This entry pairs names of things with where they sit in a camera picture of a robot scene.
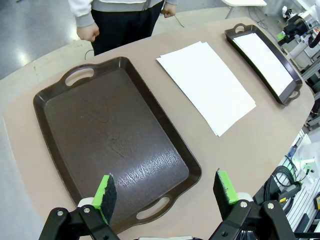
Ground person's right forearm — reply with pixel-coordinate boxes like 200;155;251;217
67;0;97;28

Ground person's left hand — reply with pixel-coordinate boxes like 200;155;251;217
161;3;178;18

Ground white A4 paper sheet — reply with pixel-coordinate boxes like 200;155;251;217
233;32;295;97
232;34;281;97

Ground white A4 paper stack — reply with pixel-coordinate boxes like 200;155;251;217
156;41;257;138

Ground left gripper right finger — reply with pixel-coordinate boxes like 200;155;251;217
208;168;297;240

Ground person's right hand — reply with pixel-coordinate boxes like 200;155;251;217
76;22;100;43

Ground thin grey floor cable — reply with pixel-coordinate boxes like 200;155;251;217
174;14;185;28

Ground black braided cable sleeve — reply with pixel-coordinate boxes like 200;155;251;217
307;31;320;49

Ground person in grey hoodie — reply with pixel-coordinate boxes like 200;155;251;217
67;0;180;56

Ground black cable bundle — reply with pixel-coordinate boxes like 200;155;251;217
263;164;303;218

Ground brown plastic serving tray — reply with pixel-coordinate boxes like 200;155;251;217
32;56;203;235
224;23;303;107

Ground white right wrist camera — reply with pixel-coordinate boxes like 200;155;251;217
281;6;294;20

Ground white side table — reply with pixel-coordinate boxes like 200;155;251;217
221;0;268;20

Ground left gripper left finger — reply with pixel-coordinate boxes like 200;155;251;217
38;173;121;240

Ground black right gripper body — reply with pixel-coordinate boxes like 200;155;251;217
284;16;305;38

